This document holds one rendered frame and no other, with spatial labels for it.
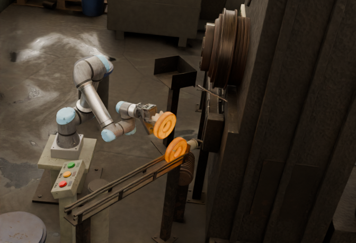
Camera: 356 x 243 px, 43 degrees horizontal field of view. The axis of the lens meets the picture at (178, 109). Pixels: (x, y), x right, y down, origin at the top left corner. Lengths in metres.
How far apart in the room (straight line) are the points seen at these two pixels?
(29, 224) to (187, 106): 2.17
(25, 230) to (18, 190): 0.88
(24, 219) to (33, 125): 1.51
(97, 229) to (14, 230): 0.48
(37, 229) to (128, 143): 1.44
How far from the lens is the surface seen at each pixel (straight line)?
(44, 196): 3.21
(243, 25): 2.58
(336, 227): 3.01
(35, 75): 4.58
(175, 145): 2.43
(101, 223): 2.65
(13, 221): 2.51
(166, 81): 3.34
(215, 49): 2.53
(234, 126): 2.46
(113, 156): 3.53
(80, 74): 2.62
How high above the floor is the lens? 2.23
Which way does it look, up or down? 33 degrees down
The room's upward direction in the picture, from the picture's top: 7 degrees clockwise
